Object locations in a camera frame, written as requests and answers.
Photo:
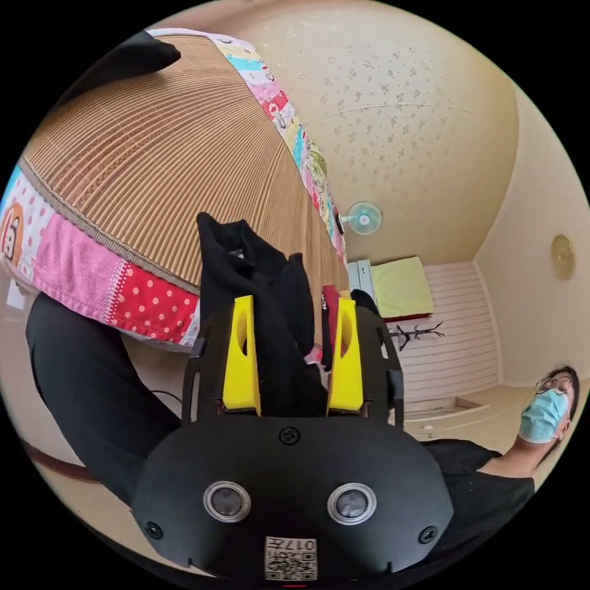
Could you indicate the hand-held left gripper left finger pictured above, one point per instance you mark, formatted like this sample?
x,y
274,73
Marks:
x,y
239,373

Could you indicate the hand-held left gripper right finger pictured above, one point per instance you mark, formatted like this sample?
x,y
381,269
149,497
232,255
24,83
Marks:
x,y
346,378

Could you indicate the black long sleeve shirt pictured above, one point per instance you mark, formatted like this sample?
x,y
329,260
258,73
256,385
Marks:
x,y
272,313

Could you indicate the pile of clothes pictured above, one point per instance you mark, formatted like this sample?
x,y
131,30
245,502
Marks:
x,y
329,304

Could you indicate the black coat rack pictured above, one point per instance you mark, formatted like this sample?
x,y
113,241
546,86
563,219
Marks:
x,y
415,333

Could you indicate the white cabinet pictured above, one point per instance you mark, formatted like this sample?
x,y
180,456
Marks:
x,y
359,279

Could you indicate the yellow-green curtain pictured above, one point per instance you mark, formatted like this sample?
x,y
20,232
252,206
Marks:
x,y
401,288

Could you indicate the person's body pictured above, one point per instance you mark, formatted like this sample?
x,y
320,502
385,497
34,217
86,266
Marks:
x,y
484,498

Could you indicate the bed with woven mat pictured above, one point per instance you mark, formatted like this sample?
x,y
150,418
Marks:
x,y
161,161

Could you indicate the black garment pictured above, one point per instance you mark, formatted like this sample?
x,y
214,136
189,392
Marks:
x,y
124,60

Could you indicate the wall fan with blue blades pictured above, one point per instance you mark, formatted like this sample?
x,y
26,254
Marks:
x,y
364,218

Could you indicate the round golden wall clock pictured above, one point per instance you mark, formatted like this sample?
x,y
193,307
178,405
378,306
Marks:
x,y
563,256

